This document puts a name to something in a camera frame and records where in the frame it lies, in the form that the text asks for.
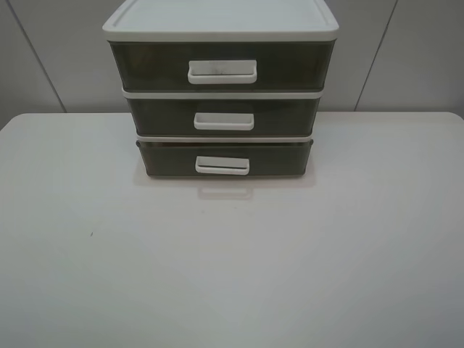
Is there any smoky drawer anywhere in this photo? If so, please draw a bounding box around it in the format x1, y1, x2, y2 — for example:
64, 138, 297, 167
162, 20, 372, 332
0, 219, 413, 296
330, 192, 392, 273
136, 140, 313, 177
110, 41, 335, 92
128, 99, 319, 138

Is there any white plastic drawer cabinet frame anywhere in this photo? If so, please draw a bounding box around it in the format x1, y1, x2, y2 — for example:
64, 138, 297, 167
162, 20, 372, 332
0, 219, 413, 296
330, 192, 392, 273
101, 0, 340, 180

